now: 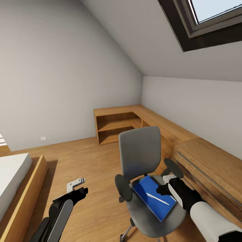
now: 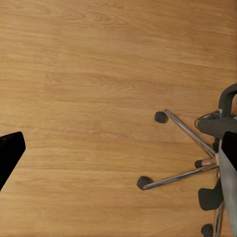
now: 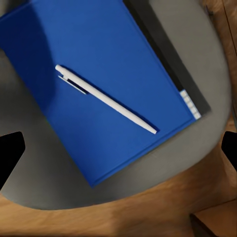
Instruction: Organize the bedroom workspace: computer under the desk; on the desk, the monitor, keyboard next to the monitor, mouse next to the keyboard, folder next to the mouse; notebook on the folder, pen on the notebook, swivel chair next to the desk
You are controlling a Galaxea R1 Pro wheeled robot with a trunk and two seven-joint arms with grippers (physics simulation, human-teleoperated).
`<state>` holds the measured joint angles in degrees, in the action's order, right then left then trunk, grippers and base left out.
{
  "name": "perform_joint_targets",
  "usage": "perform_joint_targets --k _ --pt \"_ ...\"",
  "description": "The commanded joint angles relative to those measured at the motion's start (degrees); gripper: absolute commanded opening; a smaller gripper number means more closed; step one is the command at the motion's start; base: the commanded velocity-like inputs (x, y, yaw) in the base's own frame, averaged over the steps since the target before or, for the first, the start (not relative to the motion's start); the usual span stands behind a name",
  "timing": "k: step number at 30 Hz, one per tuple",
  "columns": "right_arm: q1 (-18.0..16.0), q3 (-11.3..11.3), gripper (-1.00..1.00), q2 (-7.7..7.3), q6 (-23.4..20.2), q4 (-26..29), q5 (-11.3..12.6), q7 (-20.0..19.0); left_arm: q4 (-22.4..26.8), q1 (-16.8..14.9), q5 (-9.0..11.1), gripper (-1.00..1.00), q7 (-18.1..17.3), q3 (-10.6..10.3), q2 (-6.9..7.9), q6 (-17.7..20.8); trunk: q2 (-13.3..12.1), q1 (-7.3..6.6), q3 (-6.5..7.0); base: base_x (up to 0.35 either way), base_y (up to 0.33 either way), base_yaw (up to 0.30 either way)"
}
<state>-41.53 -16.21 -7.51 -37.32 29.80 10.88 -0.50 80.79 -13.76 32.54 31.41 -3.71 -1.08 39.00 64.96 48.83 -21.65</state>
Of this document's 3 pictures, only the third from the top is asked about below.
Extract pen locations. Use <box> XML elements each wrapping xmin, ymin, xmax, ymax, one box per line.
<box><xmin>55</xmin><ymin>65</ymin><xmax>157</xmax><ymax>133</ymax></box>

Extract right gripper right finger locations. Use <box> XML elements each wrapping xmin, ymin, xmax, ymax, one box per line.
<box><xmin>221</xmin><ymin>131</ymin><xmax>237</xmax><ymax>171</ymax></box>

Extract folder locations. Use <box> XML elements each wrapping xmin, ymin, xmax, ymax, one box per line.
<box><xmin>0</xmin><ymin>0</ymin><xmax>201</xmax><ymax>188</ymax></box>

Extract swivel chair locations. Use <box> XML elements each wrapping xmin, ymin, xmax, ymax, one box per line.
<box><xmin>0</xmin><ymin>0</ymin><xmax>232</xmax><ymax>210</ymax></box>

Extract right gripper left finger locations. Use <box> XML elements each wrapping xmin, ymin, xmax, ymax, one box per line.
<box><xmin>0</xmin><ymin>131</ymin><xmax>26</xmax><ymax>190</ymax></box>

